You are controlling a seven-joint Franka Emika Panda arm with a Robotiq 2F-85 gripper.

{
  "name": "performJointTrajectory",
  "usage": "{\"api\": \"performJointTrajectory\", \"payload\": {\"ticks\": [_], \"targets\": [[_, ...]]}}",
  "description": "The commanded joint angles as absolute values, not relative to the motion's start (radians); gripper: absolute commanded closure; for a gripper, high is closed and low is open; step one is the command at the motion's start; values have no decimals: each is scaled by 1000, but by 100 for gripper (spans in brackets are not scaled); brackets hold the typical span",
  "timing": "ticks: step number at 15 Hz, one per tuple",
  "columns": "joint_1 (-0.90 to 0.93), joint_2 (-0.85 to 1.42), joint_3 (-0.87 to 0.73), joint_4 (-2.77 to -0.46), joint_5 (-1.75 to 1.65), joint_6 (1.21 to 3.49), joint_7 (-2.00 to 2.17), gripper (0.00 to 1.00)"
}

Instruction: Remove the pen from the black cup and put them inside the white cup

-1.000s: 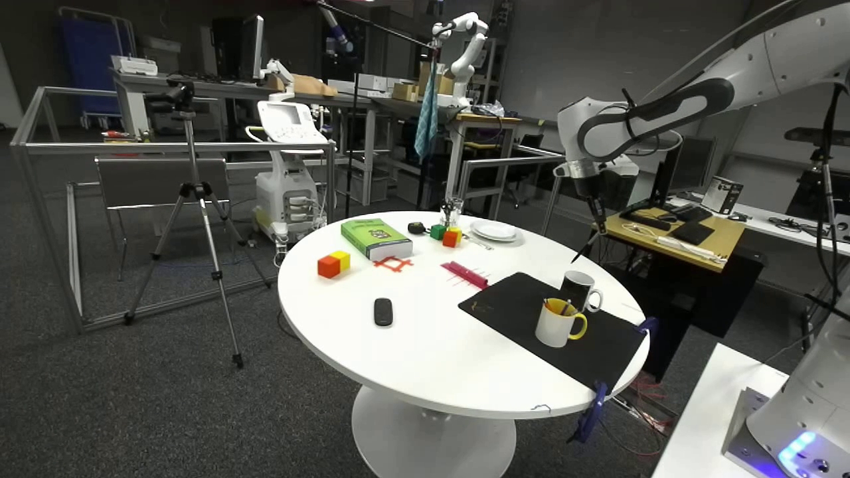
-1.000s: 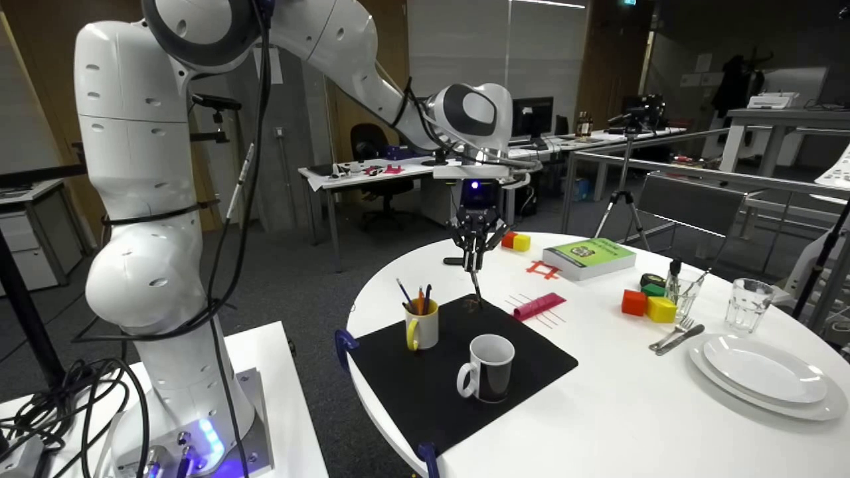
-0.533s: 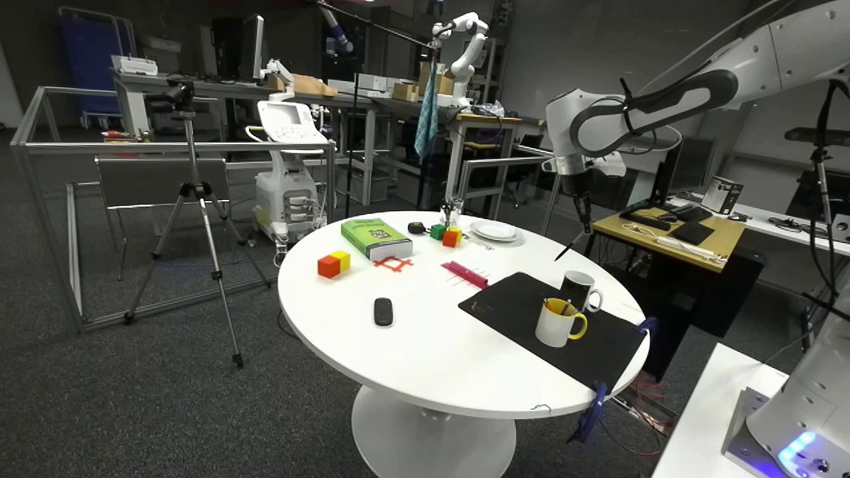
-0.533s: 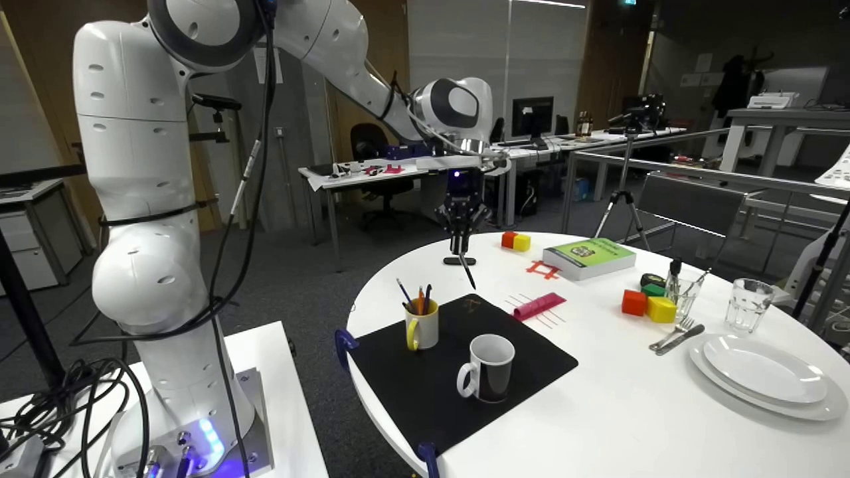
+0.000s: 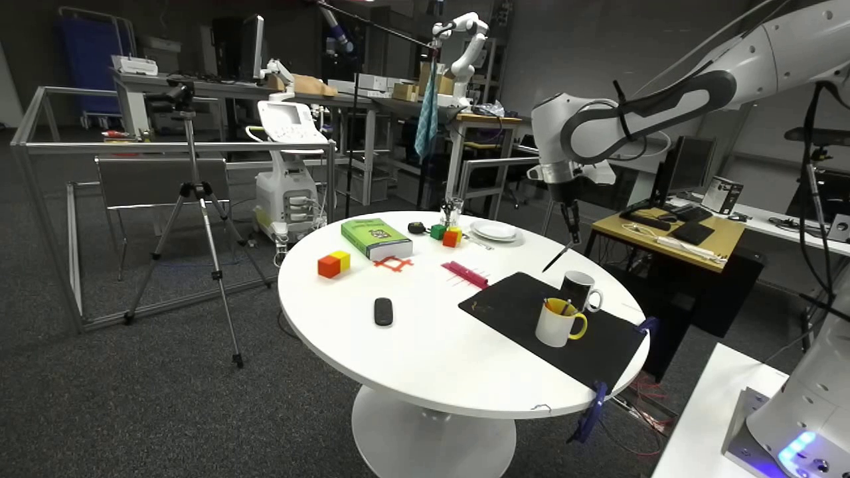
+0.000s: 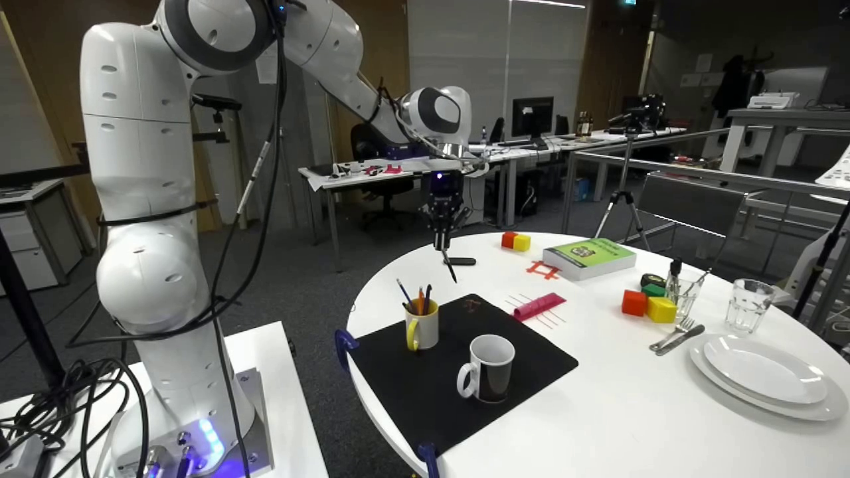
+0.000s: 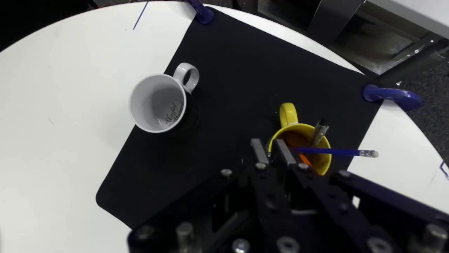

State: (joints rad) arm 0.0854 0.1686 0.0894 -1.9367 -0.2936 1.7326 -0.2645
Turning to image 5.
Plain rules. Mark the orange plastic piece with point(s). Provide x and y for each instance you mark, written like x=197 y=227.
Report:
x=391 y=263

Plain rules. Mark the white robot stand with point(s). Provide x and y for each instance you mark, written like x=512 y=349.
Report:
x=700 y=425

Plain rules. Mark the teal hanging cloth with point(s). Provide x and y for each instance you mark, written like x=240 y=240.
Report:
x=427 y=121

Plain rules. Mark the green block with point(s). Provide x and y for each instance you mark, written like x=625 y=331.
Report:
x=436 y=232

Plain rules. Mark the pink ruler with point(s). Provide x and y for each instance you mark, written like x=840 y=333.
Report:
x=467 y=275

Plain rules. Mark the grey flat panel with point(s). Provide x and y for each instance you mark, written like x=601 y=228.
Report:
x=160 y=182

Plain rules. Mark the blue panel cart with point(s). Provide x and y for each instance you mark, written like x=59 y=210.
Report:
x=89 y=54

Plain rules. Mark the blue tape piece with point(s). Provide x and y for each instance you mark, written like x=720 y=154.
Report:
x=588 y=416

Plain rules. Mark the red cube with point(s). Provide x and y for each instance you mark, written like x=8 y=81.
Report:
x=329 y=266
x=452 y=236

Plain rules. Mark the cardboard box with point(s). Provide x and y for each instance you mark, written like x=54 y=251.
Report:
x=310 y=85

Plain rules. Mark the clear drinking glass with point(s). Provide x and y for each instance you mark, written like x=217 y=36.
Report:
x=452 y=214

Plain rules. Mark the blue spring clamp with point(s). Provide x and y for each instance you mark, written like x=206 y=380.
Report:
x=649 y=324

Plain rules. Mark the black desk pad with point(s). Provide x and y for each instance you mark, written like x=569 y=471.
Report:
x=694 y=232

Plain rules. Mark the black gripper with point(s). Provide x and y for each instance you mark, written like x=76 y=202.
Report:
x=569 y=204

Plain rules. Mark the black table mat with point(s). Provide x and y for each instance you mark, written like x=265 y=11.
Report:
x=513 y=305

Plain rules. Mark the wooden desk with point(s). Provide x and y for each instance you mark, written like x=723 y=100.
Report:
x=700 y=254

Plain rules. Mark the large white plate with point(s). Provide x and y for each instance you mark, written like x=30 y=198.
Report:
x=513 y=240

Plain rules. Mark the small white plate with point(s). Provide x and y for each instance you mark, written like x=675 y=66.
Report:
x=495 y=228

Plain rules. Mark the black computer mouse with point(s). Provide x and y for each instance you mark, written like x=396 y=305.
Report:
x=384 y=312

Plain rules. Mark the yellow cube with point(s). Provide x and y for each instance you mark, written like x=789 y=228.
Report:
x=344 y=258

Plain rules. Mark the green book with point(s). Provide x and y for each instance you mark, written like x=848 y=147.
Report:
x=372 y=234

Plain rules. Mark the white machine cart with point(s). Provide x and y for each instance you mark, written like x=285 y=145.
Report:
x=289 y=199

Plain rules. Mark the white table pedestal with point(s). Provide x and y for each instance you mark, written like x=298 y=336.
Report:
x=427 y=442

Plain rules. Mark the yellow mug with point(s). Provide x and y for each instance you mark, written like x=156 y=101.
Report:
x=554 y=331

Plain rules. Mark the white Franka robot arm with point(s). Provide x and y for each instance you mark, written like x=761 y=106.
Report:
x=761 y=62

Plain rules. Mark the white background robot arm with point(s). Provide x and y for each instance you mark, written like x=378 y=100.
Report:
x=468 y=54

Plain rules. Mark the small black object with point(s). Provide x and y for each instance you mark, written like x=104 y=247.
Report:
x=416 y=227

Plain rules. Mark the black pen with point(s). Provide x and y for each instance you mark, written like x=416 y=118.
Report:
x=556 y=258

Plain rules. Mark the grey metal frame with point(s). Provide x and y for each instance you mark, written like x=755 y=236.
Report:
x=176 y=147

